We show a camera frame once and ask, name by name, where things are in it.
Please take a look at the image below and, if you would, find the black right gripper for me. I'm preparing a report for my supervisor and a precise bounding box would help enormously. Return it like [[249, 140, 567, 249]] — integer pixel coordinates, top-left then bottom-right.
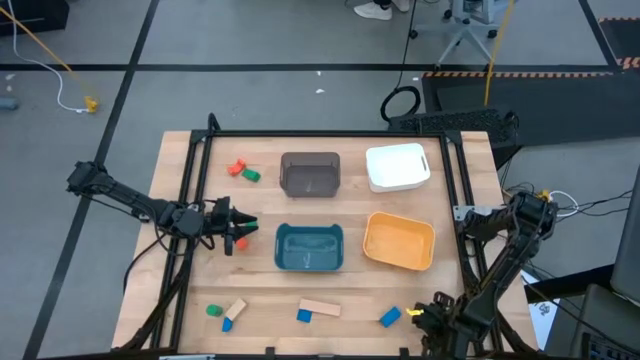
[[412, 292, 471, 360]]

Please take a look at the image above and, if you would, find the white cable loop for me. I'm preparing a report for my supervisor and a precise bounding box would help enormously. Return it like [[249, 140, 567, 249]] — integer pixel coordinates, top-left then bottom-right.
[[547, 189, 581, 219]]

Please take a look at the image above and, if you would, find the yellow hanging cable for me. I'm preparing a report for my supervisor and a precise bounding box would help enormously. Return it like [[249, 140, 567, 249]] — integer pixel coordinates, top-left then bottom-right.
[[482, 0, 517, 108]]

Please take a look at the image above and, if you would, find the black hazard-striped floor mat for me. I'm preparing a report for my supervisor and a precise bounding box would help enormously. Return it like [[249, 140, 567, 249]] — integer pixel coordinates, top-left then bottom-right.
[[597, 17, 640, 71], [421, 71, 640, 153]]

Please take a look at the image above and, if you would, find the teal plastic bin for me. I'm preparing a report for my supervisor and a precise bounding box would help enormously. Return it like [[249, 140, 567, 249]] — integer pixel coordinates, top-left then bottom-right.
[[273, 222, 345, 273]]

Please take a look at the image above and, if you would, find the computer monitor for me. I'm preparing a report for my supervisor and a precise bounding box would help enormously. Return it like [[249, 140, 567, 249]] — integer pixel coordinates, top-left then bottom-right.
[[609, 164, 640, 307]]

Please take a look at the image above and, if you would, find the black base bar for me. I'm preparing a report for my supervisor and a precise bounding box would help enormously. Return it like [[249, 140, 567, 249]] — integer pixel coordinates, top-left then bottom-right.
[[522, 263, 617, 305]]

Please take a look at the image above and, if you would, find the yellow plastic bin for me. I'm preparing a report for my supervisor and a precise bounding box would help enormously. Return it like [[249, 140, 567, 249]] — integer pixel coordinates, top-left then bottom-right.
[[362, 211, 437, 272]]

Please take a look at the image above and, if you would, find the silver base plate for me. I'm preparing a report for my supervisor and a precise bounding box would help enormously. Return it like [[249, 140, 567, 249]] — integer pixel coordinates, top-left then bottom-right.
[[452, 203, 496, 223]]

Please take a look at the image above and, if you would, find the yellow floor cable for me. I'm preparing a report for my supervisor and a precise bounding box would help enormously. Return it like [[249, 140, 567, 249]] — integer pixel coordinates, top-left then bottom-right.
[[0, 5, 96, 101]]

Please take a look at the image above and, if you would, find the black metal frame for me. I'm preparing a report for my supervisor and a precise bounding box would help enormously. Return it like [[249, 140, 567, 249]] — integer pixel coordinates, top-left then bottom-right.
[[117, 112, 540, 360]]

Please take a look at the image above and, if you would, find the white plastic bin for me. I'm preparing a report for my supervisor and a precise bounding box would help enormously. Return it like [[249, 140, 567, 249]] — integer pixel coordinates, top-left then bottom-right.
[[365, 142, 432, 194]]

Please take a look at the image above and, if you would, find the blue rectangular block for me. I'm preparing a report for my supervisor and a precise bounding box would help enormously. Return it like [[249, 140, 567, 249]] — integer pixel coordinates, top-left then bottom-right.
[[378, 306, 403, 329]]

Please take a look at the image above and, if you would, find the white printed sheet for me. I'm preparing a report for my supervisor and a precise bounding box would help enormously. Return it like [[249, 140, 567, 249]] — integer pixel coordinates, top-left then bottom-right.
[[519, 269, 560, 352]]

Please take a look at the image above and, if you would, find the black hanging cable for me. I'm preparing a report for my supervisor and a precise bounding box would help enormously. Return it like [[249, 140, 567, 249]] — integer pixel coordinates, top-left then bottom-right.
[[379, 0, 424, 124]]

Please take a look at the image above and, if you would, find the grey plastic bin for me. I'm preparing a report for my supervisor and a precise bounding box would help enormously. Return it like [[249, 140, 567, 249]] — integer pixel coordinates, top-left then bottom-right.
[[278, 151, 342, 199]]

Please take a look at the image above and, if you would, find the long natural wood plank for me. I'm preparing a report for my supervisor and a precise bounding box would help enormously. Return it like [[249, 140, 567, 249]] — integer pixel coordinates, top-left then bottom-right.
[[298, 298, 342, 318]]

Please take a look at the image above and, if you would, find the grey office chair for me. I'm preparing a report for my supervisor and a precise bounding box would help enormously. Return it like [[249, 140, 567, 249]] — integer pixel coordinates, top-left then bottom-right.
[[408, 0, 521, 70]]

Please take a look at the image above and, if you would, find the black base cable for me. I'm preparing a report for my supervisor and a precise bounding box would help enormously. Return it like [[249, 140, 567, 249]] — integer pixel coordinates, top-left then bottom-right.
[[121, 232, 171, 297]]

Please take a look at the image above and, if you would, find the black box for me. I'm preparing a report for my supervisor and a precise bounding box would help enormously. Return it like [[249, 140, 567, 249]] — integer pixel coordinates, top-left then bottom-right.
[[0, 0, 71, 37]]

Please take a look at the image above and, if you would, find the short natural wood block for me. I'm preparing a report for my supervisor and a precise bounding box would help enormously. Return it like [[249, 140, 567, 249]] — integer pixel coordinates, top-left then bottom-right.
[[224, 298, 248, 322]]

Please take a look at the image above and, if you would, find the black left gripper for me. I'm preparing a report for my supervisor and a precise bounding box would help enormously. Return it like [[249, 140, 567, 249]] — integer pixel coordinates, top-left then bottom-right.
[[202, 196, 260, 257]]

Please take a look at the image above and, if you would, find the black perforated crate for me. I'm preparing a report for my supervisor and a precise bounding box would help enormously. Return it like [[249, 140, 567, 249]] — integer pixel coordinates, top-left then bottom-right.
[[387, 107, 525, 170]]

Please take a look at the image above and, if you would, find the white floor cable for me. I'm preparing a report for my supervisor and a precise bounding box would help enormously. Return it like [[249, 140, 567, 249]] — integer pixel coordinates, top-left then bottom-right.
[[5, 0, 87, 114]]

